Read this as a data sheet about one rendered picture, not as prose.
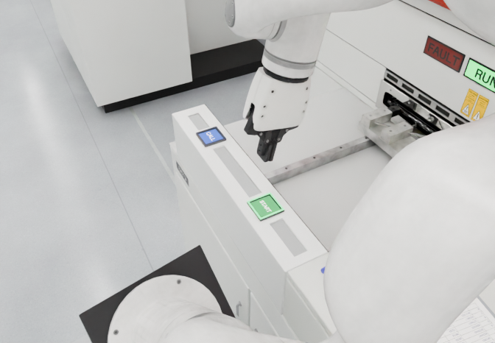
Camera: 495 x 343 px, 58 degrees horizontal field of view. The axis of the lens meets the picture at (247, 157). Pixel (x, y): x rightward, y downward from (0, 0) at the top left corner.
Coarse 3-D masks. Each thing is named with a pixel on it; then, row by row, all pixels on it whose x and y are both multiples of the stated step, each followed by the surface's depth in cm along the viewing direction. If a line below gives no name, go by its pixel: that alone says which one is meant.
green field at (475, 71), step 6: (468, 66) 105; (474, 66) 104; (480, 66) 102; (468, 72) 106; (474, 72) 104; (480, 72) 103; (486, 72) 102; (492, 72) 100; (474, 78) 105; (480, 78) 103; (486, 78) 102; (492, 78) 101; (486, 84) 102; (492, 84) 101; (492, 90) 102
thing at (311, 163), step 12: (348, 144) 123; (360, 144) 124; (372, 144) 127; (312, 156) 120; (324, 156) 120; (336, 156) 122; (288, 168) 116; (300, 168) 117; (312, 168) 120; (276, 180) 115
